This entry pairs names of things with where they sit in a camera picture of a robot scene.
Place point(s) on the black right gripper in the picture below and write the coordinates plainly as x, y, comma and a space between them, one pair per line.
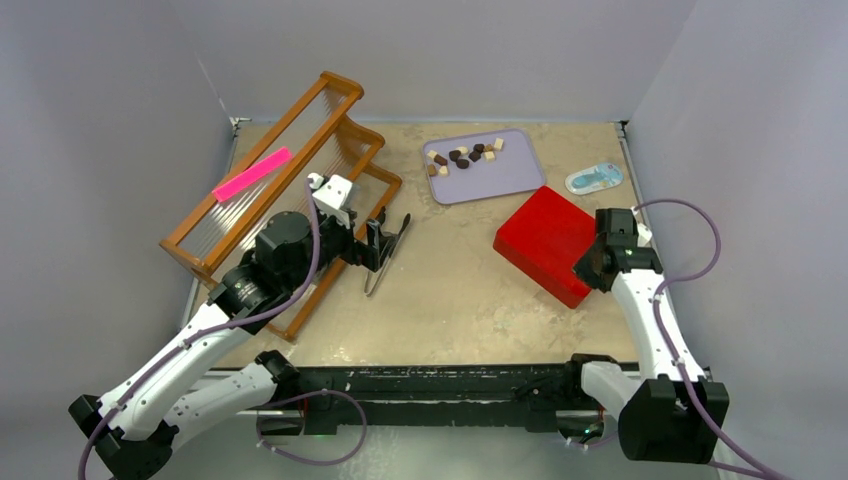
581, 268

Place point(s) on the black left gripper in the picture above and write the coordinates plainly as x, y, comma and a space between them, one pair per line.
368, 254

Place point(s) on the black handled metal tongs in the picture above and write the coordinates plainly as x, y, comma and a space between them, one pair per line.
373, 279

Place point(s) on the red box lid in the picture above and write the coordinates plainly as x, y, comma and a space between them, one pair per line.
544, 238

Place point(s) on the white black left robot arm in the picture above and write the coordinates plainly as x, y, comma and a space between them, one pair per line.
137, 426

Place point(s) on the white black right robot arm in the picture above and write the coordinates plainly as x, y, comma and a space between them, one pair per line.
665, 414

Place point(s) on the white blue oval package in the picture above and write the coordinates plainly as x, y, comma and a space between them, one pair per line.
597, 178

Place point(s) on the lavender plastic tray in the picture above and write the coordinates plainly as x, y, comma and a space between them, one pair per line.
515, 169

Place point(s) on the orange wooden shelf rack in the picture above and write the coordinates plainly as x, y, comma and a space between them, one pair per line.
323, 139

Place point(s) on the pink flat box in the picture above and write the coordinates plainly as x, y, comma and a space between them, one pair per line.
252, 175

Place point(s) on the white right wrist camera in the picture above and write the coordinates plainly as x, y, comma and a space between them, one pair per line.
644, 235

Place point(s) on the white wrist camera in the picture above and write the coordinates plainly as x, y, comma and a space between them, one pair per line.
644, 235
332, 196

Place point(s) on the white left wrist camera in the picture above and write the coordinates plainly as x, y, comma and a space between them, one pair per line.
332, 196

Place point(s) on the black metal base rail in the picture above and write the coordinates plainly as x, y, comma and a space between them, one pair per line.
530, 397

